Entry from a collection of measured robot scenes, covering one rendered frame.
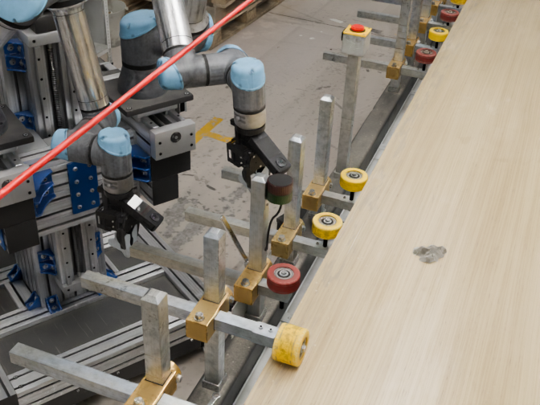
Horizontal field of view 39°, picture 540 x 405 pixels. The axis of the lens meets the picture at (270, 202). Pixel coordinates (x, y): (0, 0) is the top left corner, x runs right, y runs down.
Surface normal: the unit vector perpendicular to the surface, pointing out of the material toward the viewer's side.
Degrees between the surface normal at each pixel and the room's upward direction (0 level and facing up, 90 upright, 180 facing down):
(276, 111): 0
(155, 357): 90
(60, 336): 0
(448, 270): 0
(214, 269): 90
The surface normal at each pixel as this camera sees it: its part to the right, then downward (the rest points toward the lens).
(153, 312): -0.37, 0.51
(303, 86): 0.04, -0.83
